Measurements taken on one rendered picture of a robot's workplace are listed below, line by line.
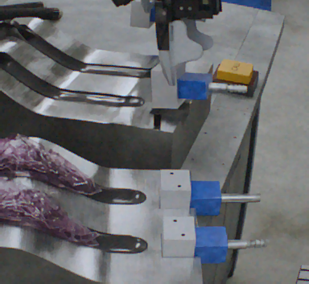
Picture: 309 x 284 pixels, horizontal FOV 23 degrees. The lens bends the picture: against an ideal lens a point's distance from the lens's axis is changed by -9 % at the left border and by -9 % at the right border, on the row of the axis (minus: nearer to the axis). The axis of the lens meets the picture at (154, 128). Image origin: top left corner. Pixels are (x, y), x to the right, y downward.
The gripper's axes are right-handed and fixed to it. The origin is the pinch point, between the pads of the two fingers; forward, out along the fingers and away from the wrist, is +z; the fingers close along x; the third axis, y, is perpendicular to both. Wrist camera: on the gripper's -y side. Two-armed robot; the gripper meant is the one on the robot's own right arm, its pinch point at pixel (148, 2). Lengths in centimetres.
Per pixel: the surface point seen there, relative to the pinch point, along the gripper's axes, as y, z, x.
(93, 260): 13, 9, -64
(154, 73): 10.2, 0.1, -31.3
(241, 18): 11.0, 15.0, 41.3
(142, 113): 9.1, 6.0, -32.3
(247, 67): 18.4, 11.3, 3.3
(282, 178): 21, 95, 109
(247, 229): 15, 95, 74
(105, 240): 12, 10, -58
